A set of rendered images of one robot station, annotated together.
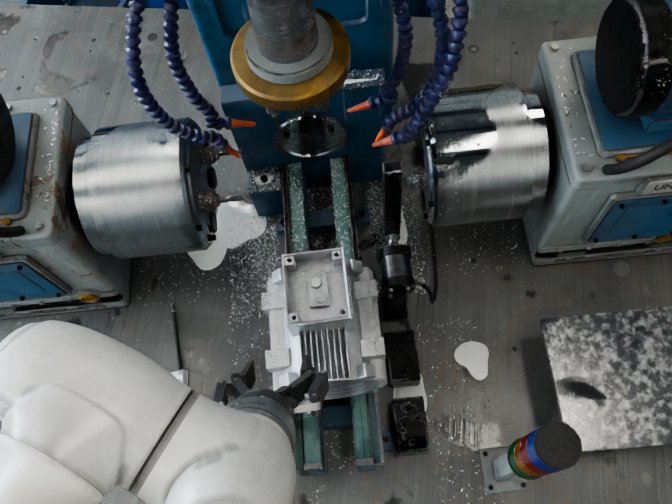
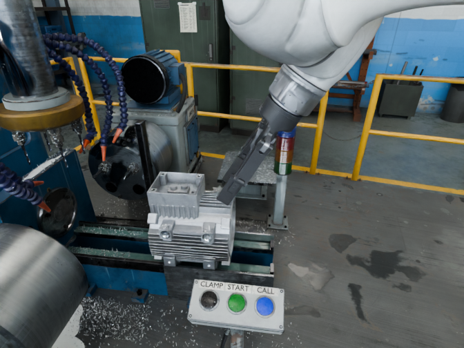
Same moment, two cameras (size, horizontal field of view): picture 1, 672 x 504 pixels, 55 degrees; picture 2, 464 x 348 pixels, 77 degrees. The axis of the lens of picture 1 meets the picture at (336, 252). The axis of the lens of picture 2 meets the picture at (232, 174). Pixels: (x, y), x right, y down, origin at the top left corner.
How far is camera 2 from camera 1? 0.88 m
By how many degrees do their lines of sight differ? 62
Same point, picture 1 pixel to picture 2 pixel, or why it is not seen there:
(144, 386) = not seen: outside the picture
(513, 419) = (255, 215)
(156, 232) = (56, 282)
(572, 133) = (155, 115)
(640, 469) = not seen: hidden behind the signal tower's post
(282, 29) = (45, 61)
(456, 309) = not seen: hidden behind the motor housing
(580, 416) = (262, 178)
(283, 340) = (196, 226)
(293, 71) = (62, 93)
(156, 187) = (25, 248)
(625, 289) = (209, 176)
